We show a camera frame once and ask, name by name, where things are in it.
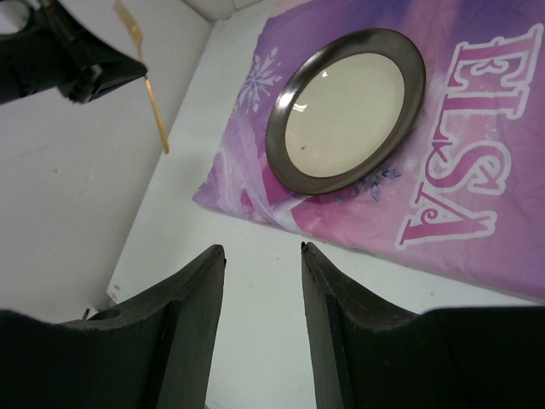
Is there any purple printed cloth placemat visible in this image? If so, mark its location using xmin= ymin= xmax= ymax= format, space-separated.
xmin=193 ymin=1 xmax=544 ymax=297

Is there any metal rimmed cream plate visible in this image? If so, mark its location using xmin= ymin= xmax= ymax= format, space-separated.
xmin=265 ymin=28 xmax=427 ymax=195

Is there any gold fork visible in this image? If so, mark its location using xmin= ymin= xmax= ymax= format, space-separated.
xmin=112 ymin=0 xmax=169 ymax=154

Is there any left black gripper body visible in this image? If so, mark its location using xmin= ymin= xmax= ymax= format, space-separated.
xmin=1 ymin=1 xmax=102 ymax=104

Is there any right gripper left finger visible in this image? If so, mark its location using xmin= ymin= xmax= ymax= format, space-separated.
xmin=59 ymin=245 xmax=226 ymax=408

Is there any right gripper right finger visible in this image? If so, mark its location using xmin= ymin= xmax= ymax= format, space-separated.
xmin=301 ymin=242 xmax=416 ymax=408

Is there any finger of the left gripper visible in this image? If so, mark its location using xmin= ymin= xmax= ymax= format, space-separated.
xmin=67 ymin=36 xmax=147 ymax=104

